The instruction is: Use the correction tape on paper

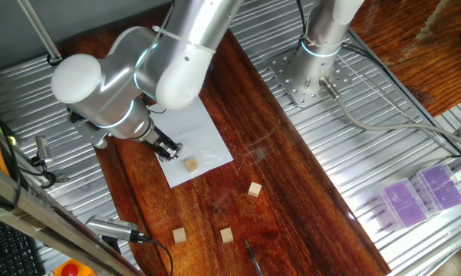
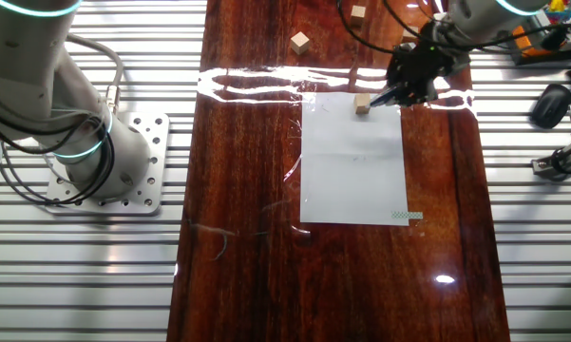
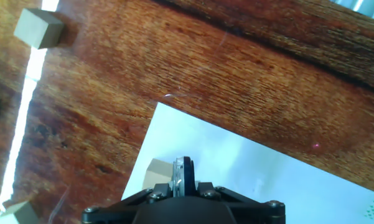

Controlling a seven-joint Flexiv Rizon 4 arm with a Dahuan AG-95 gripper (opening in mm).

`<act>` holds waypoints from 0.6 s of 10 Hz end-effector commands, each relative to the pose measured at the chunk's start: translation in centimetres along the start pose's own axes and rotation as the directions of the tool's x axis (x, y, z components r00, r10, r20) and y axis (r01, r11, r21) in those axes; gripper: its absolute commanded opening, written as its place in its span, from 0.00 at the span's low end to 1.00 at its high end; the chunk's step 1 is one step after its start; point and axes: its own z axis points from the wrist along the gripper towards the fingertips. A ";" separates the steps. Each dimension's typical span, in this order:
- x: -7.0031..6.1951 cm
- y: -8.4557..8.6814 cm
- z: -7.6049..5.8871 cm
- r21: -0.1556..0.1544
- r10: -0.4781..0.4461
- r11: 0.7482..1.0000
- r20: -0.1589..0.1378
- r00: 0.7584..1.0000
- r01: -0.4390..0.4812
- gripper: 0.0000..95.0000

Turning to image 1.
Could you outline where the metal frame beam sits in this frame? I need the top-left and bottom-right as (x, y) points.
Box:
(0, 155), (145, 276)

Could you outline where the black pen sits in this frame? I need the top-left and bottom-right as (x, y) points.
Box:
(244, 239), (265, 276)

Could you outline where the black keyboard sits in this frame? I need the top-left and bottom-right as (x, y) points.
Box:
(0, 213), (46, 276)

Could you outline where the small camera on bracket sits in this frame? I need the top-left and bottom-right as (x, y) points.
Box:
(30, 135), (69, 189)

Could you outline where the grey metal pole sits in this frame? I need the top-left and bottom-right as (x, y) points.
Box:
(17, 0), (64, 66)

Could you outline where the orange emergency stop box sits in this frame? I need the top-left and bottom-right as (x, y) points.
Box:
(51, 258), (97, 276)

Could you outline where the clear box with purple contents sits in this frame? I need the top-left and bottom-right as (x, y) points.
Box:
(378, 178), (432, 230)
(411, 163), (461, 214)

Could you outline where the silver camera on stand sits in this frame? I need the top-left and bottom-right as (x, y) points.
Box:
(85, 215), (151, 254)

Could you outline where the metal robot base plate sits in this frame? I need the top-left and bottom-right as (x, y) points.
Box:
(268, 48), (352, 109)

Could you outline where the white cable tie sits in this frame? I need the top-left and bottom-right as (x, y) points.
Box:
(152, 25), (217, 54)

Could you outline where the wooden cube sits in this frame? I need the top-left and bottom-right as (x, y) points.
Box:
(247, 182), (262, 199)
(219, 227), (235, 244)
(172, 227), (187, 245)
(183, 157), (199, 174)

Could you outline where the white paper sheet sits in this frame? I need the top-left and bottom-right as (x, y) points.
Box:
(147, 95), (235, 189)

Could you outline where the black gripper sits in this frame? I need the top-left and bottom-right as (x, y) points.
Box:
(140, 121), (183, 163)

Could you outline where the wrist camera with grey bracket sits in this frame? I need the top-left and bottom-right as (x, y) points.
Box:
(66, 108), (109, 150)

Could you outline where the grey base cable with connector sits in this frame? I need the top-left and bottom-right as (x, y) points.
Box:
(318, 75), (461, 151)

